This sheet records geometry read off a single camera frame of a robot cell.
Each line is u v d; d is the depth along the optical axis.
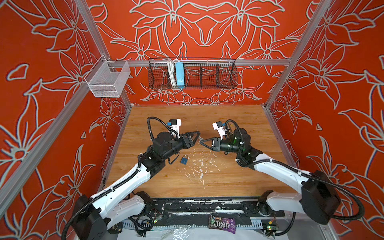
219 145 0.64
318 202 0.42
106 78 0.93
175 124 0.64
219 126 0.69
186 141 0.61
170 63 0.87
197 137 0.65
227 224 0.68
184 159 0.90
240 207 0.74
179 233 0.67
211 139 0.69
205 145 0.70
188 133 0.62
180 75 0.90
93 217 0.38
